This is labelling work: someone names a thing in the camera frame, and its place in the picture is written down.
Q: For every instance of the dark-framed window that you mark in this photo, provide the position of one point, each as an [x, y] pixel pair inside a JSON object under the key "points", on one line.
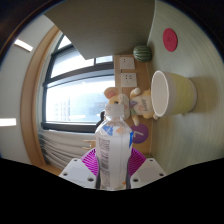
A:
{"points": [[76, 96]]}

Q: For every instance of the beige plush mouse toy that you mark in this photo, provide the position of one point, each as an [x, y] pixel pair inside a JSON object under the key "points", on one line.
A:
{"points": [[141, 105]]}

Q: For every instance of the grey curtain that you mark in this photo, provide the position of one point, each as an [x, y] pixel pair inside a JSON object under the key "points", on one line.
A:
{"points": [[63, 146]]}

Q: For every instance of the grey-green desk partition panel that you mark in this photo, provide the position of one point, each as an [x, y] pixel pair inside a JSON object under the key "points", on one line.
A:
{"points": [[106, 26]]}

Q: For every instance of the pale yellow cup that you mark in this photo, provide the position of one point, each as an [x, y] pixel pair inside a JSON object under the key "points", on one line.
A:
{"points": [[176, 93]]}

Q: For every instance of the round green cactus ornament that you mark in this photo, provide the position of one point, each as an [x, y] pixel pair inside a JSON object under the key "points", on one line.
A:
{"points": [[142, 53]]}

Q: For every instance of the flat round red coaster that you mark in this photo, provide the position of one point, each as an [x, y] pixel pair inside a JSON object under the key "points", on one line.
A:
{"points": [[170, 40]]}

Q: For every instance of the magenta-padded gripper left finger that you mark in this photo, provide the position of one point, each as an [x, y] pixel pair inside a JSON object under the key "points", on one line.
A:
{"points": [[78, 171]]}

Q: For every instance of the white wall socket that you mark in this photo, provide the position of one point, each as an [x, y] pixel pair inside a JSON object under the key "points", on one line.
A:
{"points": [[127, 62], [128, 80]]}

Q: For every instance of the purple round number sign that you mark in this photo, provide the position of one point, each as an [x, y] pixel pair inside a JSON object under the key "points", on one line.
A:
{"points": [[141, 135]]}

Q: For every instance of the clear plastic water bottle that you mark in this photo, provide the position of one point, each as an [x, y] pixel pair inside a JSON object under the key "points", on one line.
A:
{"points": [[113, 150]]}

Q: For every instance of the ceiling lights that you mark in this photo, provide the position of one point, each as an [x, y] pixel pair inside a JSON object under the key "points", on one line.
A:
{"points": [[23, 45]]}

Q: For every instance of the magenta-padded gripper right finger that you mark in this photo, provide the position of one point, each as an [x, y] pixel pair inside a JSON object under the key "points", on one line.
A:
{"points": [[148, 171]]}

